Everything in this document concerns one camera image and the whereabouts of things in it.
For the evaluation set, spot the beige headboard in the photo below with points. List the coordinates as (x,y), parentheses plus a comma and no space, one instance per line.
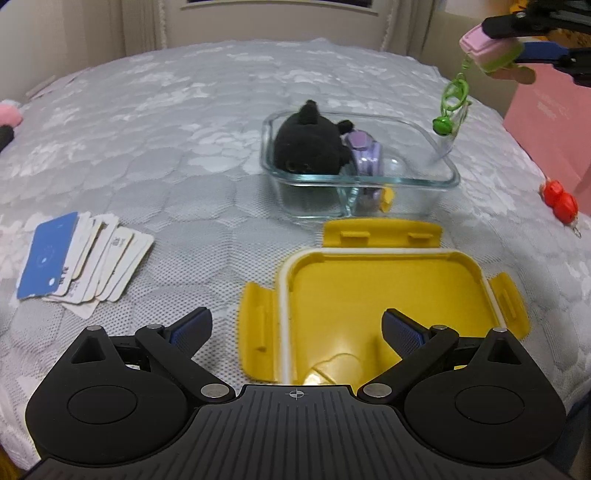
(442,50)

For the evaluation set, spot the round purple transparent toy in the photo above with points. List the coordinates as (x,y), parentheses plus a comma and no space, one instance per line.
(367,160)

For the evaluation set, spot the pink plush toy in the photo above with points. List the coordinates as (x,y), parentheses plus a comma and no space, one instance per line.
(10,114)

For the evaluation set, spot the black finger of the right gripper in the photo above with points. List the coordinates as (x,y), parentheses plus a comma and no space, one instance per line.
(527,23)

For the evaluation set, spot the red ornament keychain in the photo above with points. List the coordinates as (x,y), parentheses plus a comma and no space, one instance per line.
(562,203)

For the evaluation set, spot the black plush cat toy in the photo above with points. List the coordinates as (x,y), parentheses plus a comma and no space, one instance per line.
(311,144)

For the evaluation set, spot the yellow container lid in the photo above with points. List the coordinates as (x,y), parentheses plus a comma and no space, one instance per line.
(321,322)

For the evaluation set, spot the pink green keychain toy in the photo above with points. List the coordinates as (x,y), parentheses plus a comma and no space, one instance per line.
(494,57)

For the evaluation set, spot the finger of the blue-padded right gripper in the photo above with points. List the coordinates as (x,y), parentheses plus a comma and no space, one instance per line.
(403,334)

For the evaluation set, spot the black cloth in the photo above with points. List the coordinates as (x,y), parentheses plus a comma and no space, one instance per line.
(6,136)

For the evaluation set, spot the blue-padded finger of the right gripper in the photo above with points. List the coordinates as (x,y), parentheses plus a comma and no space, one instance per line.
(542,52)

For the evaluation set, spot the blue card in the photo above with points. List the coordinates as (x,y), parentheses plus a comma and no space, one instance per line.
(47,255)

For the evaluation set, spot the grey quilted bedspread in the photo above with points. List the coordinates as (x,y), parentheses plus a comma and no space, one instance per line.
(169,142)

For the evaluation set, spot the clear glass divided container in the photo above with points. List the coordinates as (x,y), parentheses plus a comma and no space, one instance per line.
(417,171)

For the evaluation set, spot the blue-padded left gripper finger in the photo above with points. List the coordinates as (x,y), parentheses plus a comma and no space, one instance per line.
(191,332)

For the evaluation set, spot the white card stack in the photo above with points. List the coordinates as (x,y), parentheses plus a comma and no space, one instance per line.
(101,260)

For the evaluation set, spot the pink paper gift bag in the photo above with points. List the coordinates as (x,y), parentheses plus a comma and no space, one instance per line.
(550,119)

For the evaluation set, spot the grey curtain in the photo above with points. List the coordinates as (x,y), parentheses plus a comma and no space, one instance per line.
(407,26)

